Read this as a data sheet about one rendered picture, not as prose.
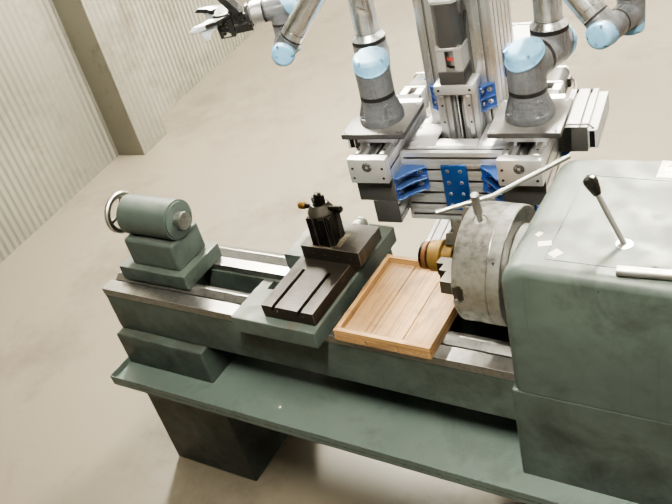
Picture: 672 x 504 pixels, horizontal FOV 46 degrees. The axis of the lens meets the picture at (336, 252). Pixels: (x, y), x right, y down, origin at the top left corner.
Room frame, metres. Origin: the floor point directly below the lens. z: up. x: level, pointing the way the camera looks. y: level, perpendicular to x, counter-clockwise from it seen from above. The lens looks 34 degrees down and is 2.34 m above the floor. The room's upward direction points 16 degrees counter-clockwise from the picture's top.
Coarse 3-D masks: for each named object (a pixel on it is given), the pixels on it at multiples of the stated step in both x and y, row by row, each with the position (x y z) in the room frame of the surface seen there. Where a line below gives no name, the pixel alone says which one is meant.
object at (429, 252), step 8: (432, 240) 1.73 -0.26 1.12; (440, 240) 1.72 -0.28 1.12; (424, 248) 1.71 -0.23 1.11; (432, 248) 1.69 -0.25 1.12; (440, 248) 1.68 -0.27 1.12; (448, 248) 1.68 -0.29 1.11; (424, 256) 1.70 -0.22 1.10; (432, 256) 1.68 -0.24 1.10; (440, 256) 1.67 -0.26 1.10; (448, 256) 1.66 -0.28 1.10; (424, 264) 1.69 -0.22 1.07; (432, 264) 1.67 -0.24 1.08
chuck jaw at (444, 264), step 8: (440, 264) 1.64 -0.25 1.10; (448, 264) 1.62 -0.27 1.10; (440, 272) 1.61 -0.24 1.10; (448, 272) 1.59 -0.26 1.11; (440, 280) 1.56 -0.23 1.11; (448, 280) 1.55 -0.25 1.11; (440, 288) 1.56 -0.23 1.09; (448, 288) 1.55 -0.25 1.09; (456, 288) 1.52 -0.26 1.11; (456, 296) 1.52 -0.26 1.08
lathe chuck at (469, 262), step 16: (496, 208) 1.62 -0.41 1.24; (464, 224) 1.60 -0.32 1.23; (496, 224) 1.56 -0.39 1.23; (464, 240) 1.56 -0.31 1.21; (480, 240) 1.54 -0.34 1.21; (464, 256) 1.53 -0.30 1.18; (480, 256) 1.51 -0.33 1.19; (464, 272) 1.51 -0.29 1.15; (480, 272) 1.49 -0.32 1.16; (464, 288) 1.50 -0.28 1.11; (480, 288) 1.48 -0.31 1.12; (464, 304) 1.50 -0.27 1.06; (480, 304) 1.47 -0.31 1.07; (480, 320) 1.50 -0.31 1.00
